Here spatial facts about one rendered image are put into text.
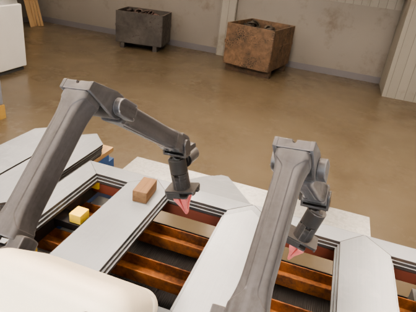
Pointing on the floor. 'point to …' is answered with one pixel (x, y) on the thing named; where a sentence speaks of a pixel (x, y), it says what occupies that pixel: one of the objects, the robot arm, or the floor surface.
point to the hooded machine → (11, 38)
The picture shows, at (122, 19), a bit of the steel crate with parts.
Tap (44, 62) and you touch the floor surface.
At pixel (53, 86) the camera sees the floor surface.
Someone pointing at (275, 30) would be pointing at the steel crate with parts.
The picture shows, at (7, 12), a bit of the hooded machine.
